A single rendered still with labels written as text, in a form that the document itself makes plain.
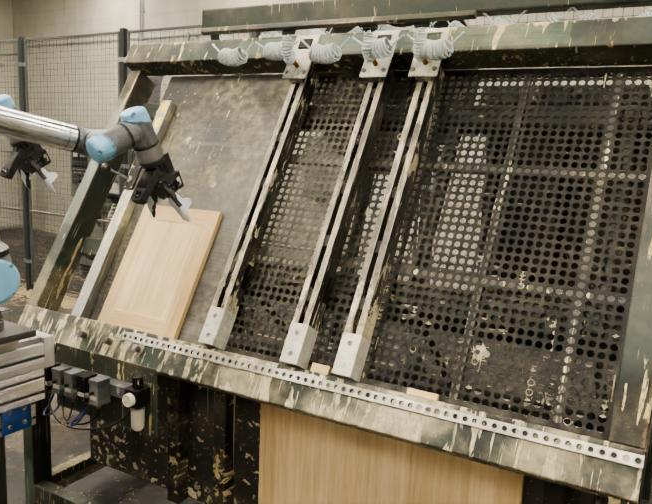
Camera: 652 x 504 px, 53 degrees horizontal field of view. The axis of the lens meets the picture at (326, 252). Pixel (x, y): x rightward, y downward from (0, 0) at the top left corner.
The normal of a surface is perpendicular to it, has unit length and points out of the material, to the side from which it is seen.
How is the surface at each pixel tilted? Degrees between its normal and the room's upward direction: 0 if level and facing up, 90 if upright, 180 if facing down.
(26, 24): 90
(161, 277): 60
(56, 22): 90
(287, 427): 90
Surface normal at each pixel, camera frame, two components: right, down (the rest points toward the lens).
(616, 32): -0.41, -0.40
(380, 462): -0.50, 0.12
